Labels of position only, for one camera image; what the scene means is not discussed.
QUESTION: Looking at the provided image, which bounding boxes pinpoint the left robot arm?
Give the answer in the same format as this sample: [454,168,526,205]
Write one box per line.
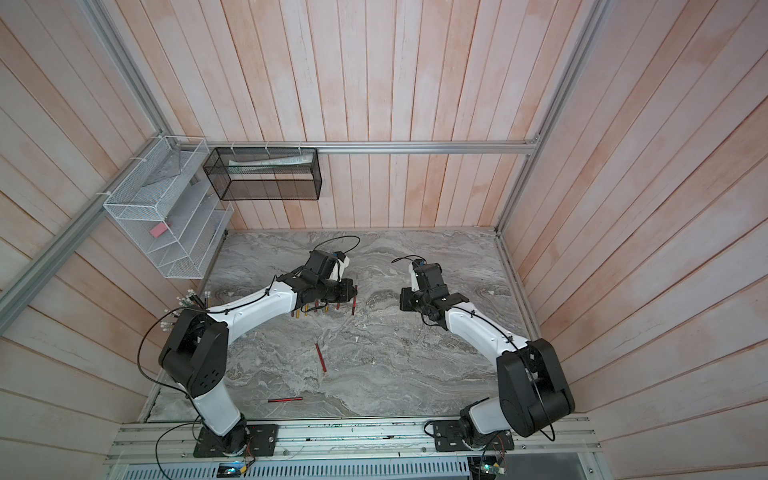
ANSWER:
[158,249,357,456]

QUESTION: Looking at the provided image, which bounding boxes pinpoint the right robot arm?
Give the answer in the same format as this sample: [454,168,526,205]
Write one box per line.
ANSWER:
[399,255,576,448]

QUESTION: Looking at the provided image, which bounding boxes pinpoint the bundle of pencils in cup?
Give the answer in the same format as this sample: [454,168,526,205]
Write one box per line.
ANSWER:
[159,290,211,332]

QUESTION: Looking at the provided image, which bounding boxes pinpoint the papers in black basket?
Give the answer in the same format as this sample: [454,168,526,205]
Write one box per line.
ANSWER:
[227,155,314,174]

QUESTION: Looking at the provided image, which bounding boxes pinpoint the pink eraser block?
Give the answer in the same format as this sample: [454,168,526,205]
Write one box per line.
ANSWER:
[149,221,169,238]

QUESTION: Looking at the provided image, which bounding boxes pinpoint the black wire mesh basket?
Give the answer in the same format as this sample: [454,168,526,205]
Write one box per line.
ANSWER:
[203,146,323,201]

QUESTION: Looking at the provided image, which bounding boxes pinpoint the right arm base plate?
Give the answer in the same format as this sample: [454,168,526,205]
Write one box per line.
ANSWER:
[424,419,514,453]

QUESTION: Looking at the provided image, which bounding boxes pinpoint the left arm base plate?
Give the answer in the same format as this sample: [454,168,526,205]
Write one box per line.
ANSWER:
[193,424,278,458]

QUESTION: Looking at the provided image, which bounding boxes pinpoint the white wire mesh shelf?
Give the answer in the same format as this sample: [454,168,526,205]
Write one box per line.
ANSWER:
[104,136,233,280]

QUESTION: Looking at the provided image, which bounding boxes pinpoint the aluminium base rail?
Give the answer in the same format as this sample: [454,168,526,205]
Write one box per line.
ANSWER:
[105,415,602,466]

